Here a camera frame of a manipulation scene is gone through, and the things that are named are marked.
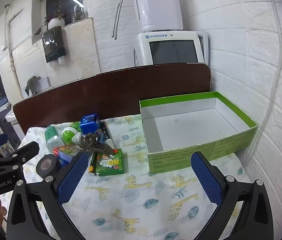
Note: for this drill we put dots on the black marker with blue cap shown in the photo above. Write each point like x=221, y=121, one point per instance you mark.
x=101, y=136

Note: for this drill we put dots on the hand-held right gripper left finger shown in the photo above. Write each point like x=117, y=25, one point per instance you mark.
x=71, y=180

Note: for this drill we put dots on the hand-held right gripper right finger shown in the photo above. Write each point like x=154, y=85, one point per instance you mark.
x=207, y=180

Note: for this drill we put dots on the giraffe printed blanket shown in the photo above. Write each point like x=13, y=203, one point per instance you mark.
x=131, y=205

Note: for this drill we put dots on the window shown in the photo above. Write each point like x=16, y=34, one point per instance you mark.
x=66, y=2

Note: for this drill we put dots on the black wall cup dispenser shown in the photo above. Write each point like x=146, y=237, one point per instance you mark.
x=53, y=45

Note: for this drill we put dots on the green cardboard box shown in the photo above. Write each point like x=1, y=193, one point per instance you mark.
x=181, y=157

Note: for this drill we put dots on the colourful blue-edged small box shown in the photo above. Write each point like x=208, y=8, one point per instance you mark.
x=66, y=150

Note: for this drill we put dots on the white water purifier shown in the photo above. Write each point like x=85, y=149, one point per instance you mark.
x=143, y=52

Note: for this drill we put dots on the grey cloth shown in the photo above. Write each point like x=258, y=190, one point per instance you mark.
x=32, y=82

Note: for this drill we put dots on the clear bottle with green label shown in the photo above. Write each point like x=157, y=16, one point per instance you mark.
x=52, y=137

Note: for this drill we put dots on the white water heater tank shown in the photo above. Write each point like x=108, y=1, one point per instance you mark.
x=156, y=5

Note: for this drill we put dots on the black tape roll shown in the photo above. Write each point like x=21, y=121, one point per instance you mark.
x=46, y=164

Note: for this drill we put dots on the black marker with white cap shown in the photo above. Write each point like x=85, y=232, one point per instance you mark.
x=107, y=133

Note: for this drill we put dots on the blue square plastic box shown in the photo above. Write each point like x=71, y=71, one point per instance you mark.
x=88, y=125

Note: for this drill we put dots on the dark wooden headboard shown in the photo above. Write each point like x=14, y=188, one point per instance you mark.
x=106, y=92

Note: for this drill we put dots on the white wall box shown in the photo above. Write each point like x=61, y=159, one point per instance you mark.
x=44, y=82

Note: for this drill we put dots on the green white mosquito repellent plug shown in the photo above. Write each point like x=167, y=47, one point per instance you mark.
x=69, y=135

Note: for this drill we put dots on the black yellow-tipped cylinder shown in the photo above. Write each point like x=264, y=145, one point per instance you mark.
x=92, y=167

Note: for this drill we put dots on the potted plant in white pot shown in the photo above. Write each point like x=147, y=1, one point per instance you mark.
x=54, y=23

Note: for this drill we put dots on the white wall pipe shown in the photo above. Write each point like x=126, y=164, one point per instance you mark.
x=12, y=55

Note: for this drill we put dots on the blue flat pack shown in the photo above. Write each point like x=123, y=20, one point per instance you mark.
x=67, y=160

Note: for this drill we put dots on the green card box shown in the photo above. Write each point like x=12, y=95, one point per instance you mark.
x=111, y=166

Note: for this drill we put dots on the brown hair claw clip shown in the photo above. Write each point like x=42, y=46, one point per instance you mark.
x=91, y=141

